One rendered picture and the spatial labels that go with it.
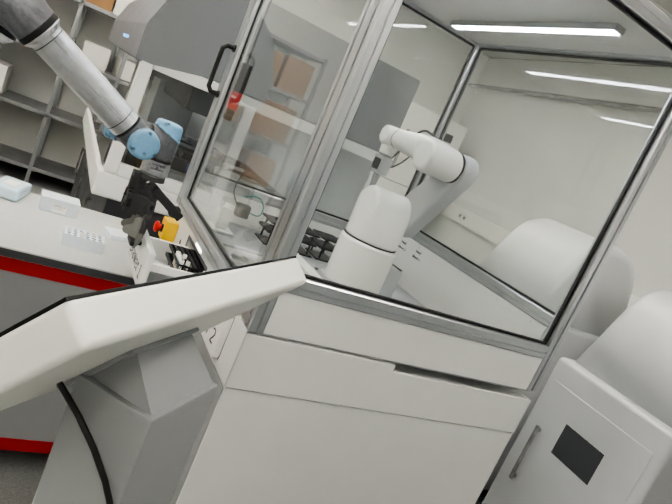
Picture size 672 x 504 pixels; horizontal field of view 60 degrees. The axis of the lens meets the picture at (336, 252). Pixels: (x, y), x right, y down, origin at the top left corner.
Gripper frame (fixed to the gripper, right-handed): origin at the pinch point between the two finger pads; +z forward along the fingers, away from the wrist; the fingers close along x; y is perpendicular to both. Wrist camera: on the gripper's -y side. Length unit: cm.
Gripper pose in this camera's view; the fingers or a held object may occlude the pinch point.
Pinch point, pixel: (136, 241)
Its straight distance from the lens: 176.1
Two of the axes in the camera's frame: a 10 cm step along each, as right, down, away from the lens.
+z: -3.9, 9.0, 1.9
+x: 3.9, 3.5, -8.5
